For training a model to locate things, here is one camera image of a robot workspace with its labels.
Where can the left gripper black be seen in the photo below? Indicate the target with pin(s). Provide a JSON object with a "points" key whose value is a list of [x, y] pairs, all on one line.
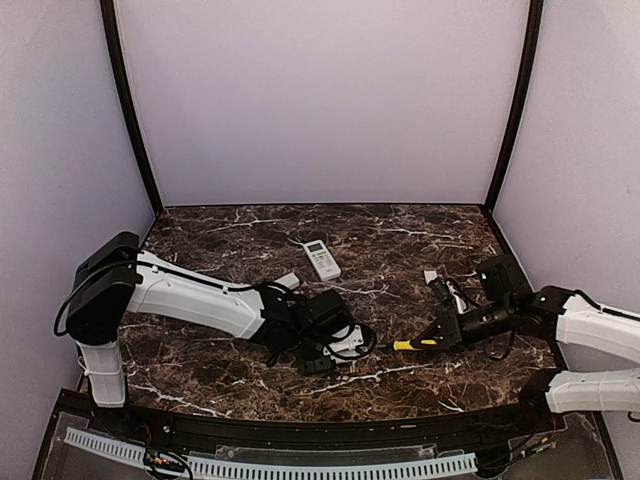
{"points": [[306, 366]]}

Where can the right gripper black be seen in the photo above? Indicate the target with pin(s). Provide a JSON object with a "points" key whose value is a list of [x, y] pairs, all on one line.
{"points": [[452, 331]]}

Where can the yellow handled screwdriver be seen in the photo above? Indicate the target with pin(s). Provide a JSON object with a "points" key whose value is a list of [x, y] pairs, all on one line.
{"points": [[408, 345]]}

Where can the white battery cover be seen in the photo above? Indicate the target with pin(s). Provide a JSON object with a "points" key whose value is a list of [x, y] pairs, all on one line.
{"points": [[429, 276]]}

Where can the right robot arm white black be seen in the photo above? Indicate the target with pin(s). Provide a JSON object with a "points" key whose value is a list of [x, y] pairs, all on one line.
{"points": [[559, 315]]}

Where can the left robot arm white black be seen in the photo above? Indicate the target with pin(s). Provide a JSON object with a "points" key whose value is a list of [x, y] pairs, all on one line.
{"points": [[121, 278]]}

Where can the white remote with label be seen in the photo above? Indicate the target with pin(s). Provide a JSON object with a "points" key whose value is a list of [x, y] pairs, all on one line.
{"points": [[290, 281]]}

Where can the white remote with buttons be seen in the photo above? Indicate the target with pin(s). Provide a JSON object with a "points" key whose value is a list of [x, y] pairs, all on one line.
{"points": [[322, 260]]}

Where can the white slotted cable duct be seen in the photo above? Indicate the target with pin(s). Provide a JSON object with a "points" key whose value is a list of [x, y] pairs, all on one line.
{"points": [[233, 462]]}

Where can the black front rail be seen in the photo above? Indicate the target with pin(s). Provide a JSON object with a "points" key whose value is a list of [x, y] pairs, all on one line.
{"points": [[488, 429]]}

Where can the right black frame post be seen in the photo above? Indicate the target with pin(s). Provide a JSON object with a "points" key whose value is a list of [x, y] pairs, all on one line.
{"points": [[526, 64]]}

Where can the black frame post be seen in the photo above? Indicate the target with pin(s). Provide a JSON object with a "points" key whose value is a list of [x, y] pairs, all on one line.
{"points": [[526, 64], [128, 109]]}

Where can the left black frame post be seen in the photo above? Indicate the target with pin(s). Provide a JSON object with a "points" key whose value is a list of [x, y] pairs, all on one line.
{"points": [[128, 109]]}

